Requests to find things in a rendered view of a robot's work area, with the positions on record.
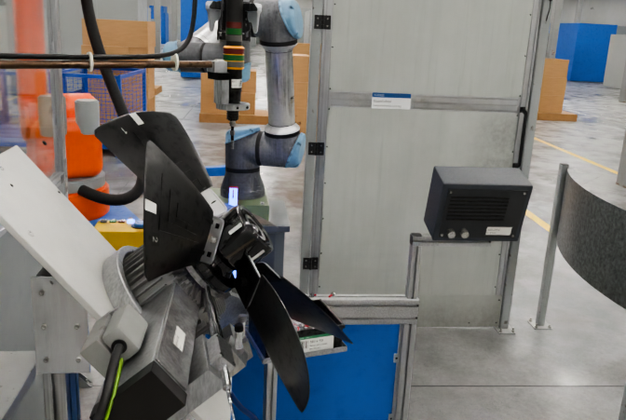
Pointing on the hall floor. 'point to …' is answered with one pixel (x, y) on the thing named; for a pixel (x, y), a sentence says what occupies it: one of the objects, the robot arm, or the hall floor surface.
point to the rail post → (404, 372)
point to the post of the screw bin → (269, 392)
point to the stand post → (61, 390)
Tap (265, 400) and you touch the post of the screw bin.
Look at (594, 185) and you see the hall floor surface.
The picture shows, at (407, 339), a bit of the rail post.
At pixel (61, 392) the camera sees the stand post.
